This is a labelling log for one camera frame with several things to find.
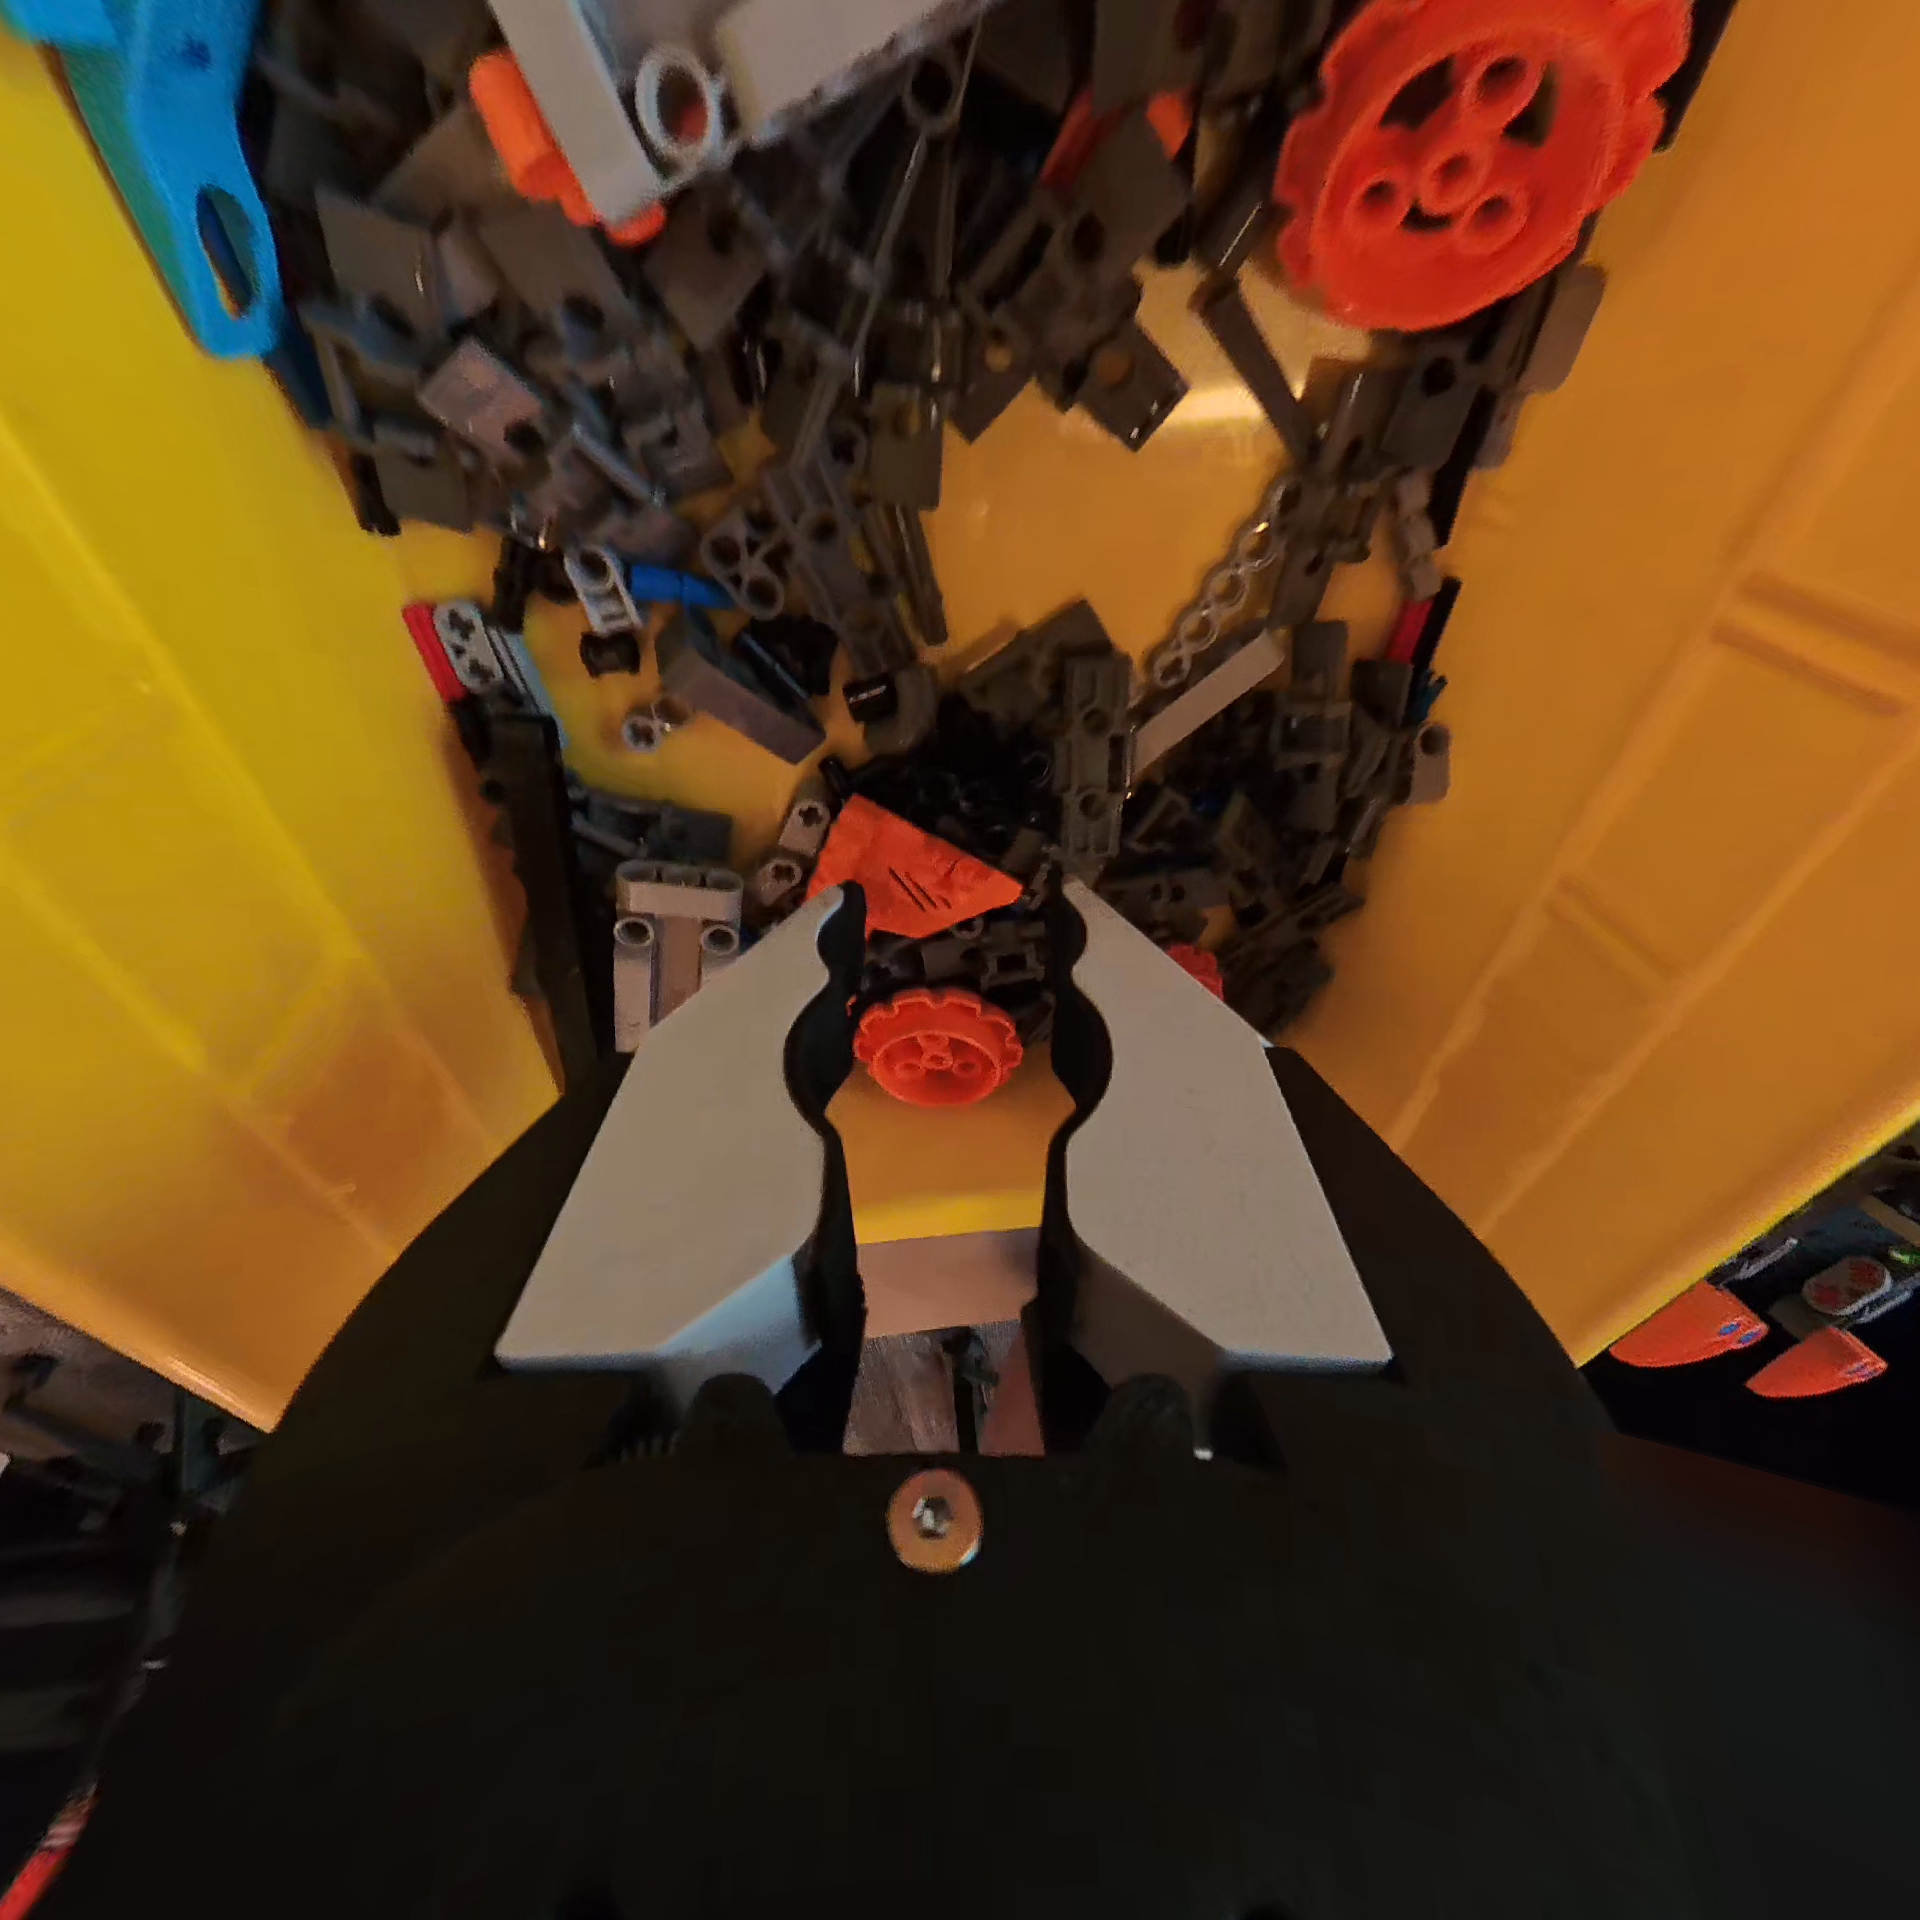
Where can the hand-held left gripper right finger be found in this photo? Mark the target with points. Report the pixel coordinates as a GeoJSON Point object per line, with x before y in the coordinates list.
{"type": "Point", "coordinates": [1201, 1201]}

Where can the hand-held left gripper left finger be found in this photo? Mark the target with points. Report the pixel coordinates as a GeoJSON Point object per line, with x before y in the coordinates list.
{"type": "Point", "coordinates": [674, 1201]}

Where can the small orange gear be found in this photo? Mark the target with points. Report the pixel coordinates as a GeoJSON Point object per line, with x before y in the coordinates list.
{"type": "Point", "coordinates": [901, 1058]}

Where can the long black beam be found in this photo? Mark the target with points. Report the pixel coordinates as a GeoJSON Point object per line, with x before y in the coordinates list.
{"type": "Point", "coordinates": [534, 868]}

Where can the partly built grey toy robot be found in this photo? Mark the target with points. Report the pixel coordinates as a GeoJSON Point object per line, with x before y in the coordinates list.
{"type": "Point", "coordinates": [1695, 1336]}

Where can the yellow plastic bin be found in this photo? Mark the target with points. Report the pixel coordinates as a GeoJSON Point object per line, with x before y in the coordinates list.
{"type": "Point", "coordinates": [225, 900]}

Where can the pile of dark building bricks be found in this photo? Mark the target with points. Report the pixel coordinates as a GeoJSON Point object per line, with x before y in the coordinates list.
{"type": "Point", "coordinates": [809, 523]}

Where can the light grey connector piece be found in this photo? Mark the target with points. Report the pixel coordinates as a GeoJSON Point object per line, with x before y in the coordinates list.
{"type": "Point", "coordinates": [674, 900]}

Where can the orange triangular panel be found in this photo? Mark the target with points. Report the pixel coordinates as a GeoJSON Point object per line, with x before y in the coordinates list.
{"type": "Point", "coordinates": [901, 886]}

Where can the orange toothed gear wheel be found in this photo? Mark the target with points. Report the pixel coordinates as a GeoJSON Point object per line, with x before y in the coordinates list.
{"type": "Point", "coordinates": [1320, 225]}

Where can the blue brick separator tool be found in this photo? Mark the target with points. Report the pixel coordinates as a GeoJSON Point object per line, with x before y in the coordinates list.
{"type": "Point", "coordinates": [149, 148]}

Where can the light grey beam frame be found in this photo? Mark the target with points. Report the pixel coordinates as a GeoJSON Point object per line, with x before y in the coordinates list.
{"type": "Point", "coordinates": [578, 106]}

